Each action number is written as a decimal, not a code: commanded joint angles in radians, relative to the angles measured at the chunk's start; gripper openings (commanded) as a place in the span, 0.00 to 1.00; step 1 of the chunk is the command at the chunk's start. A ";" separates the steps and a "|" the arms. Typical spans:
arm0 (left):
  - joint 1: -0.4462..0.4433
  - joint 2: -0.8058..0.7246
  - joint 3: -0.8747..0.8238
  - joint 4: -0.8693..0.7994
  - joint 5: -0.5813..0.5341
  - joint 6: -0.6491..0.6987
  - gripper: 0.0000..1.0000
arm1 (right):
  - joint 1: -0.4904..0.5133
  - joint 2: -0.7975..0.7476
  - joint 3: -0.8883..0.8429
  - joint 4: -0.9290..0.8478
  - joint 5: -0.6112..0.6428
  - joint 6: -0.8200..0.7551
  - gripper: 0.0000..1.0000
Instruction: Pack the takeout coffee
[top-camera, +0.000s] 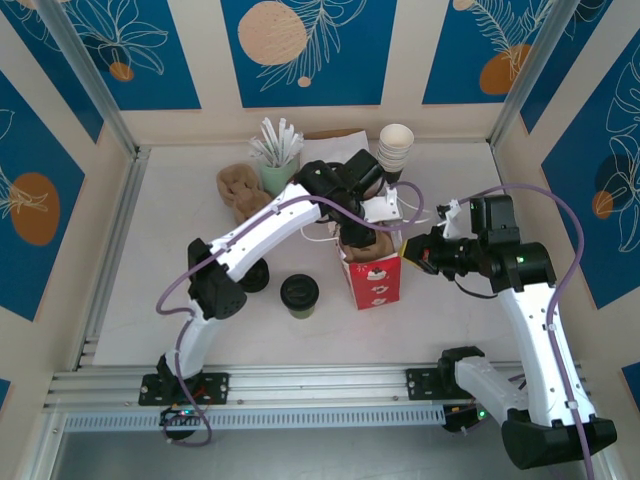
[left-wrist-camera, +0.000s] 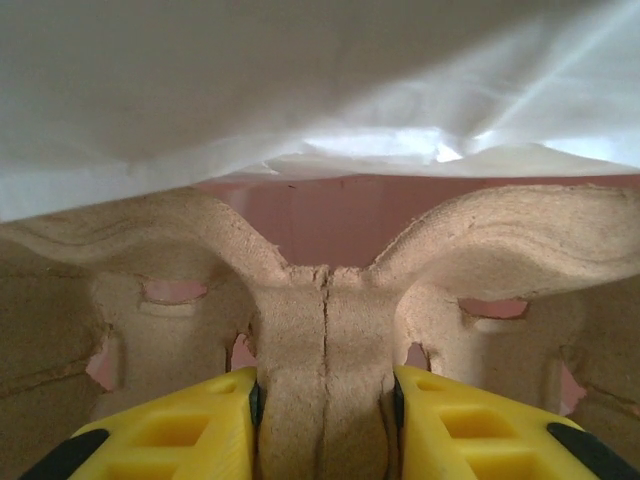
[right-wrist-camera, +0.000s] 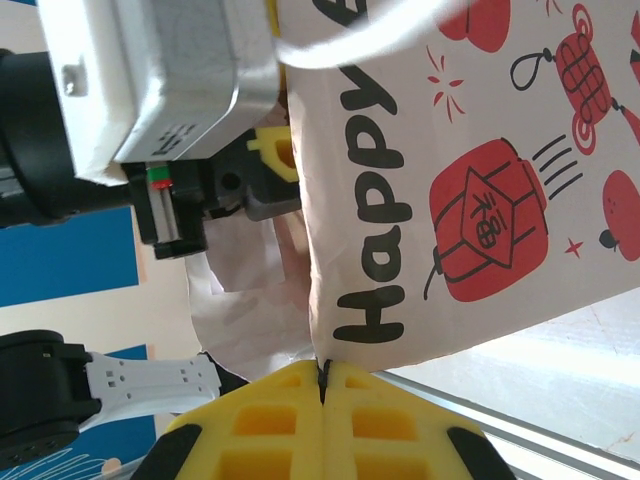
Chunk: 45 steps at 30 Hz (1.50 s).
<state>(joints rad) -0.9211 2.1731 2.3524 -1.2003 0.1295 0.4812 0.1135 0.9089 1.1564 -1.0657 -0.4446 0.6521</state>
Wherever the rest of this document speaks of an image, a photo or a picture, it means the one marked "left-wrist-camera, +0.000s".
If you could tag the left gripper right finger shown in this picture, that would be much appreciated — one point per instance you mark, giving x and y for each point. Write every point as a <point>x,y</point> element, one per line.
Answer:
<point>480,440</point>

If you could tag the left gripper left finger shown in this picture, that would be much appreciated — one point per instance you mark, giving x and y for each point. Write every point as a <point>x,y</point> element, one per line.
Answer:
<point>165,440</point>

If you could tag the pulp two-cup carrier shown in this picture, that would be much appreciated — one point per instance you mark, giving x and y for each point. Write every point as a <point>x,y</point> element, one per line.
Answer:
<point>320,325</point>

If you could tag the red and white paper bag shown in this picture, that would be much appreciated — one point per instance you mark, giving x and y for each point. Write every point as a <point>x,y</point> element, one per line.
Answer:
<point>250,100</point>

